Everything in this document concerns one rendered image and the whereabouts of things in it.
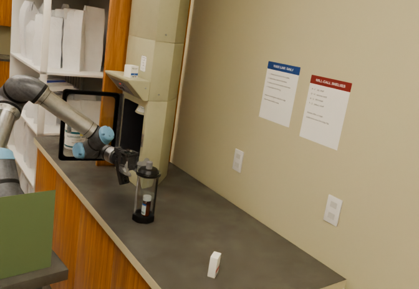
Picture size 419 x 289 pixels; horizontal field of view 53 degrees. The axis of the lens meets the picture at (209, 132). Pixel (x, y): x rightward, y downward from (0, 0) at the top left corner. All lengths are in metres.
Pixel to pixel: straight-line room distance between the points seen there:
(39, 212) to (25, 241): 0.10
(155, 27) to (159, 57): 0.15
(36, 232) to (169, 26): 1.16
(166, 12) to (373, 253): 1.40
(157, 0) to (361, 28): 0.96
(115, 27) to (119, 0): 0.14
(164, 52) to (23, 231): 1.10
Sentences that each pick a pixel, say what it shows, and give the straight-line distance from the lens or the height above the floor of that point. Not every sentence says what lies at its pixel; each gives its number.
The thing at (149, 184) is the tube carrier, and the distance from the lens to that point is 1.82.
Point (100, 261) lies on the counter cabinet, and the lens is 2.09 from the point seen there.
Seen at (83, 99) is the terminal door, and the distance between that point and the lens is 2.37.
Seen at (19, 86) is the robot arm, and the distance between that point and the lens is 1.86.
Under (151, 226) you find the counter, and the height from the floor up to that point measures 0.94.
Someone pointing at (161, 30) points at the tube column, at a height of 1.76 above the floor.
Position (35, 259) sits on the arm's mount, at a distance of 1.55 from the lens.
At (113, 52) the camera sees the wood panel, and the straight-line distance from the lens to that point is 2.42.
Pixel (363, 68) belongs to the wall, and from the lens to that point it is 1.71.
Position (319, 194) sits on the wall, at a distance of 1.85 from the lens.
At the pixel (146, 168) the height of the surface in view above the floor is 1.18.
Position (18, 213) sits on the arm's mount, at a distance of 1.45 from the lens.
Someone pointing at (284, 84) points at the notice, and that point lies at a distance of 1.97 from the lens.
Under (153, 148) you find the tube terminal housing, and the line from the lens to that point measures 2.22.
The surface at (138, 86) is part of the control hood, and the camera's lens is 2.09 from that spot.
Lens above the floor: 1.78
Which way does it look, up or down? 13 degrees down
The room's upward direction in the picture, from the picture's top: 9 degrees clockwise
